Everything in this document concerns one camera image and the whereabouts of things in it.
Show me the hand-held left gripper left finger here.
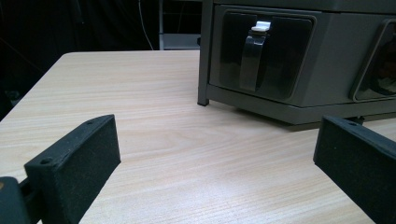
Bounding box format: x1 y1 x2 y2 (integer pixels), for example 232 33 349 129
23 114 121 224

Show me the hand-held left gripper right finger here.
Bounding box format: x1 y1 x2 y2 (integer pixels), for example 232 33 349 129
313 115 396 224

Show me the white cable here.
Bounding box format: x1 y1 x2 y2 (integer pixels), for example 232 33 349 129
137 0 155 50

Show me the grey drawer with strap handle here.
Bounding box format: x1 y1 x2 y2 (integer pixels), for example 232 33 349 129
208 4 354 108

